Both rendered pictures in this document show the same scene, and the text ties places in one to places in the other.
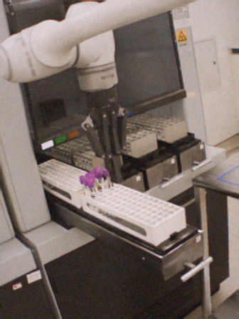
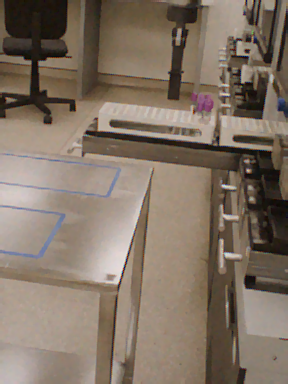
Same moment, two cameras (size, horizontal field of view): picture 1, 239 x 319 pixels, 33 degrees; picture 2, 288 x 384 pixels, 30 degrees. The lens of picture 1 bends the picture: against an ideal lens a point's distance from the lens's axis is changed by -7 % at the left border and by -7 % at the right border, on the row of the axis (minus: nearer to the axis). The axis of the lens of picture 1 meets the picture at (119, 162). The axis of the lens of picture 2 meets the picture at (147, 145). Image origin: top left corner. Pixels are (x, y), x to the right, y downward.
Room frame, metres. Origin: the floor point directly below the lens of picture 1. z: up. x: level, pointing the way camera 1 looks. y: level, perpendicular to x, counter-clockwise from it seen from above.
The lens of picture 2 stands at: (1.78, -1.05, 1.28)
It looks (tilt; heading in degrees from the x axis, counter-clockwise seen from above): 21 degrees down; 130
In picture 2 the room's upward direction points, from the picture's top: 5 degrees clockwise
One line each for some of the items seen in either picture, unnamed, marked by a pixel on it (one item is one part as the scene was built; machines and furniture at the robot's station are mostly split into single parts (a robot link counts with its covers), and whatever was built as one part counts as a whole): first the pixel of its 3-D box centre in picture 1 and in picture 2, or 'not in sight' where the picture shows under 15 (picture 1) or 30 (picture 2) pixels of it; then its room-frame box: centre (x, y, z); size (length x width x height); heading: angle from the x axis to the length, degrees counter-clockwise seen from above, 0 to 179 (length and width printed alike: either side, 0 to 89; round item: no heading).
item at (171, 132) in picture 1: (173, 132); not in sight; (1.45, -0.21, 0.85); 0.12 x 0.02 x 0.06; 123
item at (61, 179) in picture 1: (65, 182); (277, 139); (1.20, 0.17, 0.83); 0.30 x 0.10 x 0.06; 34
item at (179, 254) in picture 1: (102, 215); (205, 150); (1.05, 0.07, 0.78); 0.73 x 0.14 x 0.09; 34
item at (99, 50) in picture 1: (85, 34); not in sight; (0.96, 0.02, 1.28); 0.13 x 0.11 x 0.16; 129
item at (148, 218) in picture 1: (130, 212); (156, 124); (0.94, -0.01, 0.83); 0.30 x 0.10 x 0.06; 34
